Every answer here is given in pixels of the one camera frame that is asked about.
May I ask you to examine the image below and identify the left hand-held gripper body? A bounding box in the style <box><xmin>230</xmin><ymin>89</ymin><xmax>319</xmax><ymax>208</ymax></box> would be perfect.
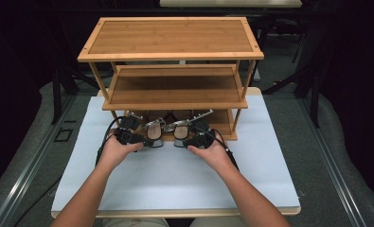
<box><xmin>113</xmin><ymin>115</ymin><xmax>147</xmax><ymax>147</ymax></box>

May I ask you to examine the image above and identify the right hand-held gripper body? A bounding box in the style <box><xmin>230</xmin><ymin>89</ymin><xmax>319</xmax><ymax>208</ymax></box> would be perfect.
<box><xmin>187</xmin><ymin>120</ymin><xmax>216</xmax><ymax>149</ymax></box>

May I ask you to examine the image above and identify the black silver-strap sandal shoe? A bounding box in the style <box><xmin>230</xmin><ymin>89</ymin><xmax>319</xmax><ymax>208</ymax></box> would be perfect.
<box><xmin>124</xmin><ymin>110</ymin><xmax>168</xmax><ymax>148</ymax></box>
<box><xmin>163</xmin><ymin>109</ymin><xmax>215</xmax><ymax>148</ymax></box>

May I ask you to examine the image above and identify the wooden three-tier shoe rack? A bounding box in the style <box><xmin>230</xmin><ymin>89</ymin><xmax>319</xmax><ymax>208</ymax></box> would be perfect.
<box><xmin>77</xmin><ymin>16</ymin><xmax>265</xmax><ymax>142</ymax></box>

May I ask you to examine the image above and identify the person's left hand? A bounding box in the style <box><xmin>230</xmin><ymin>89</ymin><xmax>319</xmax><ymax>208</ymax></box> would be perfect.
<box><xmin>98</xmin><ymin>135</ymin><xmax>145</xmax><ymax>170</ymax></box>

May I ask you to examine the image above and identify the person's right hand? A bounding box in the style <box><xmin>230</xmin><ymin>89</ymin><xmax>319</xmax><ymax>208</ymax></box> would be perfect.
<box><xmin>187</xmin><ymin>131</ymin><xmax>237</xmax><ymax>174</ymax></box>

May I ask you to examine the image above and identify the white table mat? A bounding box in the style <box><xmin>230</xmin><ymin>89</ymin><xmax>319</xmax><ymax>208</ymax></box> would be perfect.
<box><xmin>50</xmin><ymin>94</ymin><xmax>301</xmax><ymax>213</ymax></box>

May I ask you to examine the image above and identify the black metal stand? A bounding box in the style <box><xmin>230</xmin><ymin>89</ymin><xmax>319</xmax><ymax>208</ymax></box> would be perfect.
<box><xmin>261</xmin><ymin>18</ymin><xmax>325</xmax><ymax>129</ymax></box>
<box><xmin>46</xmin><ymin>18</ymin><xmax>100</xmax><ymax>126</ymax></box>

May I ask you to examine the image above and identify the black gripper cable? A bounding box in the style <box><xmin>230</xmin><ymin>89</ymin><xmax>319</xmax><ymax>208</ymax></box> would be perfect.
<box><xmin>192</xmin><ymin>125</ymin><xmax>240</xmax><ymax>172</ymax></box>
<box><xmin>94</xmin><ymin>115</ymin><xmax>126</xmax><ymax>167</ymax></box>

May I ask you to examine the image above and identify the aluminium floor rail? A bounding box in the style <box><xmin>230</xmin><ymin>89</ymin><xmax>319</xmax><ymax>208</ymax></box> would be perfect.
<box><xmin>296</xmin><ymin>93</ymin><xmax>369</xmax><ymax>227</ymax></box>
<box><xmin>0</xmin><ymin>94</ymin><xmax>79</xmax><ymax>227</ymax></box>

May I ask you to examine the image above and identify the black floor cable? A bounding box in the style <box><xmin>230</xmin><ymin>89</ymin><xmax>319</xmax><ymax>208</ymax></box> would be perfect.
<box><xmin>13</xmin><ymin>176</ymin><xmax>63</xmax><ymax>227</ymax></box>

